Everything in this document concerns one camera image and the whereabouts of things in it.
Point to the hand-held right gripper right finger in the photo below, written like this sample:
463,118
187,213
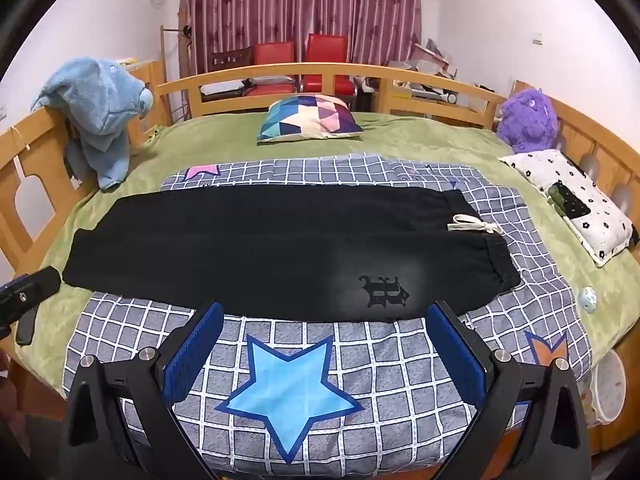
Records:
457,355

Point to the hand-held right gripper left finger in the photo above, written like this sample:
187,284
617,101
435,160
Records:
195,355

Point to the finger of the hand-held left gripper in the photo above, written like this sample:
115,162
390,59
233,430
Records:
26,327
35,287

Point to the black pants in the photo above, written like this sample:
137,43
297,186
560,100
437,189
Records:
250,240

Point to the checked blanket with stars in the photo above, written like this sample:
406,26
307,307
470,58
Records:
350,360

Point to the small blue white ball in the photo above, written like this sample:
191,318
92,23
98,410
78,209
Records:
587,300

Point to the white basket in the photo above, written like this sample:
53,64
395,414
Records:
610,390

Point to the blue plush toy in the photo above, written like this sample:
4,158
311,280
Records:
100,105

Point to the white flowered pillow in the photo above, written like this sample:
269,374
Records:
600,210

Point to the green bed sheet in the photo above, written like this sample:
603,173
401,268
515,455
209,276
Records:
400,135

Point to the purple plush toy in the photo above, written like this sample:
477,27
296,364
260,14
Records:
525,120

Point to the wooden coat rack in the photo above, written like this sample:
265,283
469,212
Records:
164,60

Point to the geometric patterned pillow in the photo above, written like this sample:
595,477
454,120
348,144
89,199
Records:
310,117

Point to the pile of cardboard clutter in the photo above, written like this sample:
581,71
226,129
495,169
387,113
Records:
435,60

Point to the dark wooden chair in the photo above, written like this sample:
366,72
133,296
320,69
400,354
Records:
230,57

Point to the red chair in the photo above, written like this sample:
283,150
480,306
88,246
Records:
327,52
272,55

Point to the purple striped curtain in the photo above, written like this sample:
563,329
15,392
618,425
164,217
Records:
300,0

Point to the wooden bed frame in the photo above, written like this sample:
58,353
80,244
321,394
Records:
225,77

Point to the white wall socket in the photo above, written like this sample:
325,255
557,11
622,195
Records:
537,39

